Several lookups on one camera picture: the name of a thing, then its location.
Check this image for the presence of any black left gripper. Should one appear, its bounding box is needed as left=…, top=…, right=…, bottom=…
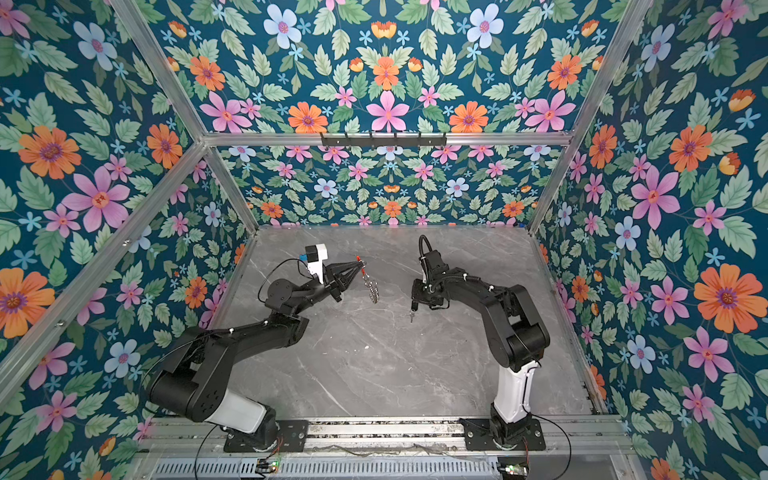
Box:
left=290, top=262, right=360, bottom=319

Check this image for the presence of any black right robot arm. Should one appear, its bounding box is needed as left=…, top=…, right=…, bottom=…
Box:
left=411, top=235, right=551, bottom=427

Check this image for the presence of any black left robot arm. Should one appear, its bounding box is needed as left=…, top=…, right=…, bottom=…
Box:
left=146, top=260, right=365, bottom=435

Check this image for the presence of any aluminium horizontal back bar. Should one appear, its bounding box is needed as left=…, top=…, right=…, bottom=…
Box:
left=203, top=132, right=573, bottom=148

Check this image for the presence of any aluminium left side bar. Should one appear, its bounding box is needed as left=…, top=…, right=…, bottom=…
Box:
left=1, top=140, right=207, bottom=402

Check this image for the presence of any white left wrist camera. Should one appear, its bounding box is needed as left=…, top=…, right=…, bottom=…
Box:
left=305, top=244, right=328, bottom=284

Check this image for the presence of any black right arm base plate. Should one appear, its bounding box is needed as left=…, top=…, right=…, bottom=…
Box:
left=459, top=418, right=546, bottom=452

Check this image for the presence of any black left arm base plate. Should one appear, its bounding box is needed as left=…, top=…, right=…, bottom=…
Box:
left=223, top=420, right=309, bottom=454

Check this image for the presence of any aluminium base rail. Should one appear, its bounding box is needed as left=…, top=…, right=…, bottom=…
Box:
left=138, top=415, right=635, bottom=458

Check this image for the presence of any aluminium corner post right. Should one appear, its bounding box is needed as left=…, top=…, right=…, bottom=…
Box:
left=528, top=0, right=653, bottom=237

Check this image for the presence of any aluminium corner post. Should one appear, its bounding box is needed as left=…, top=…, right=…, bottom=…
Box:
left=528, top=0, right=653, bottom=237
left=111, top=1, right=258, bottom=236

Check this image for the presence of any white perforated cable tray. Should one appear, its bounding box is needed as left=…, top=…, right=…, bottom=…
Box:
left=149, top=457, right=501, bottom=479

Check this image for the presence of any aluminium corner post left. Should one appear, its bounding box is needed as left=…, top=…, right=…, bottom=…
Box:
left=111, top=1, right=258, bottom=236

